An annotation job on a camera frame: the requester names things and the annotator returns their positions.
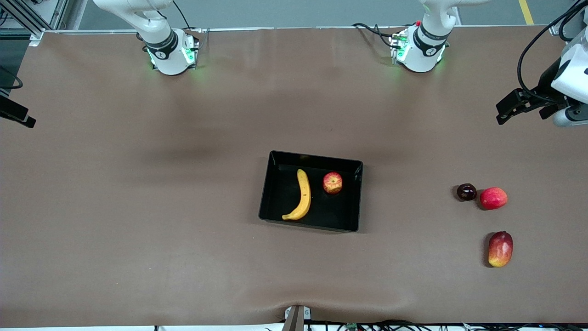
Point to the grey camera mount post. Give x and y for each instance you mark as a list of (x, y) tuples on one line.
[(296, 322)]

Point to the red pink round fruit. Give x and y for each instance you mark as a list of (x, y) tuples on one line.
[(494, 198)]

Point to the black plastic tray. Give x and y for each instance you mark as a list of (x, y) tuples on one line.
[(280, 184)]

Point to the brown table mat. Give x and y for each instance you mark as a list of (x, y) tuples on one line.
[(138, 276)]

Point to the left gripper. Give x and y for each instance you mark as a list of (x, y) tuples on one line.
[(545, 84)]

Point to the yellow banana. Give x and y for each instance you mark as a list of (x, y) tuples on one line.
[(304, 193)]

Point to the aluminium frame profile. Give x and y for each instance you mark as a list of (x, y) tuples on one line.
[(556, 28), (27, 20)]

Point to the red yellow mango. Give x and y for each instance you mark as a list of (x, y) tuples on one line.
[(500, 249)]

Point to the red yellow striped apple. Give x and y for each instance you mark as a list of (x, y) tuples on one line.
[(332, 183)]

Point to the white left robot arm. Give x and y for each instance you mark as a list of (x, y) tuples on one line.
[(420, 55)]

